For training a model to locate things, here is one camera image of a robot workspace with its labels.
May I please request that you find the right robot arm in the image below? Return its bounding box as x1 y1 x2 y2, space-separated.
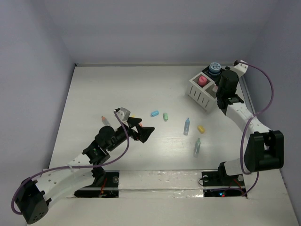
216 70 284 185

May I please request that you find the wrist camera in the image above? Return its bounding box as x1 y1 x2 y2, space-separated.
114 107 131 122
231 60 248 78

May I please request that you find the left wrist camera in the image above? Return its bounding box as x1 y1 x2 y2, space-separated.
114 107 131 122

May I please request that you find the blue cap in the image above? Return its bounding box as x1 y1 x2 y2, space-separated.
150 111 159 117

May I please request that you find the blue marker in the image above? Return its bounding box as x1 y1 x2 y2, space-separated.
183 118 190 136

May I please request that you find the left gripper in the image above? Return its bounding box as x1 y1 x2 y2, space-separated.
107 117 153 151

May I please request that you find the blue lid jar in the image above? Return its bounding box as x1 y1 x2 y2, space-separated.
208 62 222 76

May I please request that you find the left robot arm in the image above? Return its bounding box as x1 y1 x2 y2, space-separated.
11 117 155 225

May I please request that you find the black and white organizer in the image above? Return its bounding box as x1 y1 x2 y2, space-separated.
186 66 225 112

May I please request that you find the orange marker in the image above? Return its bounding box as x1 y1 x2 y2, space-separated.
212 86 218 92
101 116 111 126

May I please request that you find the foil tape strip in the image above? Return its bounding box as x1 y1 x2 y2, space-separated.
118 170 204 199

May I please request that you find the pink cap bottle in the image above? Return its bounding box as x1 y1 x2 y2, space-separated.
197 76 207 87

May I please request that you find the green cap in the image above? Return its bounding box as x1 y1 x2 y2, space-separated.
163 113 169 121

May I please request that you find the yellow cap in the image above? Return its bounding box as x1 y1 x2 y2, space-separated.
197 126 205 134

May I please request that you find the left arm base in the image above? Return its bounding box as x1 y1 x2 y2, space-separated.
74 171 119 198

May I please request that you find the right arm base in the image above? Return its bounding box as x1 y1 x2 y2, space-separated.
198 162 246 198

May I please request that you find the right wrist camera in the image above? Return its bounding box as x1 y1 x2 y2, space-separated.
231 60 248 78

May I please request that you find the green marker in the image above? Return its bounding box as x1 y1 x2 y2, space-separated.
193 138 201 158

